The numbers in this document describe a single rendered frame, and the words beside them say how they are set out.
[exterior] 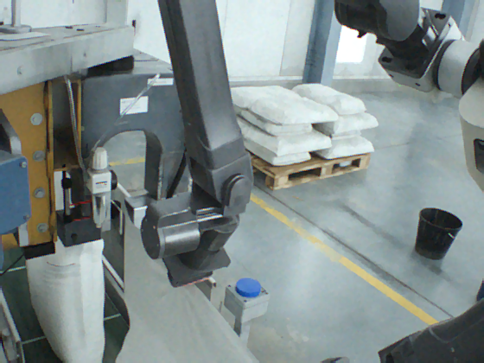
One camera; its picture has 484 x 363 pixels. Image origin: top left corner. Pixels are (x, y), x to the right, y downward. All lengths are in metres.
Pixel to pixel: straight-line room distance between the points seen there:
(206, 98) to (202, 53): 0.05
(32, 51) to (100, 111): 0.24
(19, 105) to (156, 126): 0.26
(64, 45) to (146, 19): 3.97
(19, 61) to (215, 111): 0.27
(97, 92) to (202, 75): 0.36
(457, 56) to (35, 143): 0.71
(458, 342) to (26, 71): 0.58
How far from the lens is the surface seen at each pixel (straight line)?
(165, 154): 0.97
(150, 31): 4.73
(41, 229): 0.93
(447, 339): 0.37
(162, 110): 0.93
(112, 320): 1.74
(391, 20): 0.69
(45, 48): 0.70
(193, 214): 0.61
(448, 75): 0.81
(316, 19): 6.81
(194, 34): 0.52
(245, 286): 1.14
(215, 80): 0.54
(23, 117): 0.84
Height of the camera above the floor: 1.53
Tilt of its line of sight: 24 degrees down
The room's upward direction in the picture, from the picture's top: 8 degrees clockwise
